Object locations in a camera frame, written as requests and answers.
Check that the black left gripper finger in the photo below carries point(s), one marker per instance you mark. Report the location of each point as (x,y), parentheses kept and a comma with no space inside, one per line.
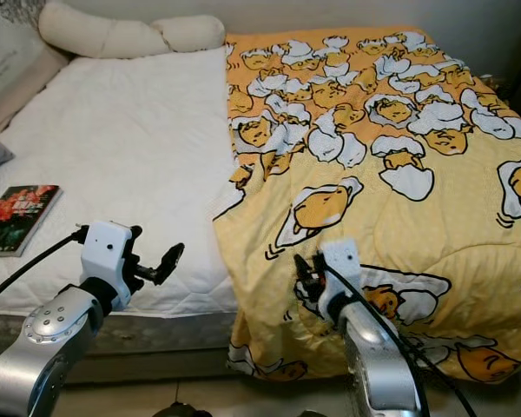
(171,262)

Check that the yellow cartoon print blanket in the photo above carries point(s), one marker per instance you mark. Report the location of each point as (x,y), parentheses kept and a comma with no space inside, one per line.
(382,200)

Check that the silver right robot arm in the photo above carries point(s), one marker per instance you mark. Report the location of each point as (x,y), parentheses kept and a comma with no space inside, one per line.
(378,365)

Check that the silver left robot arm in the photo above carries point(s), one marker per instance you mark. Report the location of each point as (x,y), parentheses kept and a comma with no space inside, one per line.
(43,347)

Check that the grey bed base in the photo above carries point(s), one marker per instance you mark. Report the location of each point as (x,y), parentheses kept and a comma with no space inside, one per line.
(174,339)

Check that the white quilted mattress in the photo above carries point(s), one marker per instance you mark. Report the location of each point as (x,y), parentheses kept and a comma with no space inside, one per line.
(139,148)

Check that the dark floral cover book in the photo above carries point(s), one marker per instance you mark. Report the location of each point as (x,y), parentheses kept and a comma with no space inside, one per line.
(22,217)

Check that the cream bolster pillow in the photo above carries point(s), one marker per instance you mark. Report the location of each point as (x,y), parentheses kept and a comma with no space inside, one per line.
(104,35)

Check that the printed white headboard cushion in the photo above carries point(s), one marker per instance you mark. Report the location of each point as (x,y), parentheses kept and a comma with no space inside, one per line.
(9,61)

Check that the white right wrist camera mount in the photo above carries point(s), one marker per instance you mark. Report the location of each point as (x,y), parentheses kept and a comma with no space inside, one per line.
(340,261)

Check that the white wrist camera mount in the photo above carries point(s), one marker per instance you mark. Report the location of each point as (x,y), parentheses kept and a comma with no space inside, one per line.
(106,252)
(340,261)

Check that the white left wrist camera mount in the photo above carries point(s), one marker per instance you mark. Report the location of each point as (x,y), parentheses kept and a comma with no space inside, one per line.
(106,252)

